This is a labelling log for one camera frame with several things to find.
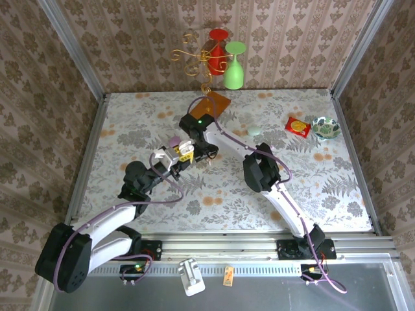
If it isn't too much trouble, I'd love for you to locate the white plastic bracket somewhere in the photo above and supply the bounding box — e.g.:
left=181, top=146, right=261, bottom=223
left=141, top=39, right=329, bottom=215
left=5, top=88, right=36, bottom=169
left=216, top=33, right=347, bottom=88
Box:
left=176, top=258, right=207, bottom=297

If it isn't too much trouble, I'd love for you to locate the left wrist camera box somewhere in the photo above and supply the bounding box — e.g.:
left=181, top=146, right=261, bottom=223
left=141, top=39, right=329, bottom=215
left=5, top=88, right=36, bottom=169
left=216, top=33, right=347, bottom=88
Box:
left=153, top=145, right=181, bottom=171

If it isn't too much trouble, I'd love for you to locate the red snack packet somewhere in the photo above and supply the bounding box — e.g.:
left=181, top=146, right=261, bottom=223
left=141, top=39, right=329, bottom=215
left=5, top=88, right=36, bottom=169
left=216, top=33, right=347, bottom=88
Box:
left=284, top=116, right=311, bottom=139

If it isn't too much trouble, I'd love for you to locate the leaf pattern ceramic bowl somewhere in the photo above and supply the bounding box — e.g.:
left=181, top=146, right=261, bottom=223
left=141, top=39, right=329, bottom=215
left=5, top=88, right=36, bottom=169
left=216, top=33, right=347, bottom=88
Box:
left=311, top=115, right=340, bottom=141

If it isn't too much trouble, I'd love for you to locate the aluminium frame post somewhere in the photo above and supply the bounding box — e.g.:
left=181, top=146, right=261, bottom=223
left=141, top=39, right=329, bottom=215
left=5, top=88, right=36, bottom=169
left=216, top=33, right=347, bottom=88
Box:
left=37, top=0, right=106, bottom=98
left=330, top=0, right=399, bottom=98

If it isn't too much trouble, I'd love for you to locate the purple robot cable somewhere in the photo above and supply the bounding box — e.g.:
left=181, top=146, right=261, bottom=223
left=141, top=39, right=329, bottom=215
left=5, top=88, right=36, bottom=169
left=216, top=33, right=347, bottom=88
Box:
left=53, top=152, right=186, bottom=294
left=187, top=95, right=348, bottom=295

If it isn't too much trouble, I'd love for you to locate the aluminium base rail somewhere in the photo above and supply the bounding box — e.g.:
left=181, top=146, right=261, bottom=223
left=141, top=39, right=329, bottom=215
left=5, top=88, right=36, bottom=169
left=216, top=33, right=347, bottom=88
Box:
left=45, top=231, right=401, bottom=263

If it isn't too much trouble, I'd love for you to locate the aluminium table edge rail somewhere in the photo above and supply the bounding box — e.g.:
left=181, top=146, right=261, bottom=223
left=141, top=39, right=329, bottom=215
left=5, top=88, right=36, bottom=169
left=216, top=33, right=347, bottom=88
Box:
left=66, top=93, right=110, bottom=224
left=329, top=89, right=383, bottom=236

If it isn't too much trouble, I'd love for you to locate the green plastic goblet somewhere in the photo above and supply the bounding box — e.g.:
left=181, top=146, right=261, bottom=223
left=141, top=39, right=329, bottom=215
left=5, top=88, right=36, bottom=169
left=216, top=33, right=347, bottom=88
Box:
left=222, top=41, right=247, bottom=91

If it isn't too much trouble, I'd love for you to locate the black controller board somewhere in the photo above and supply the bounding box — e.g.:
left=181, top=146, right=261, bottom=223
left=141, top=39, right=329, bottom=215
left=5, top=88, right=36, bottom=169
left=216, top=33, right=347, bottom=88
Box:
left=300, top=262, right=330, bottom=286
left=119, top=262, right=152, bottom=286

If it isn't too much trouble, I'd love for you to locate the grey slotted cable duct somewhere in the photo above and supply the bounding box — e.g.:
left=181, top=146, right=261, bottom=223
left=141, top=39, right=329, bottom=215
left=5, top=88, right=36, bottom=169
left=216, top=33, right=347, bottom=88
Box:
left=58, top=264, right=304, bottom=277

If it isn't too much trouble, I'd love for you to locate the white earbuds case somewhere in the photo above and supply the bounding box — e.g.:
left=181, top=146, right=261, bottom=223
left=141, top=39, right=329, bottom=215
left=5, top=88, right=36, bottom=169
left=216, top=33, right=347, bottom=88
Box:
left=176, top=139, right=195, bottom=155

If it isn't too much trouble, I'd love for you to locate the gold wire stand orange base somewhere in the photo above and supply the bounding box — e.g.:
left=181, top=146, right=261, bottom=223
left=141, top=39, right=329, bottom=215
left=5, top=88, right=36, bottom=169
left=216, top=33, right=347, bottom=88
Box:
left=171, top=32, right=231, bottom=126

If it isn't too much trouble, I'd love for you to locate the red plastic goblet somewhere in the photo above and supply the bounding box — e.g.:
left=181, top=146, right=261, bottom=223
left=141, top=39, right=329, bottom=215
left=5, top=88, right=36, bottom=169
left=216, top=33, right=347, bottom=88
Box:
left=204, top=28, right=230, bottom=77

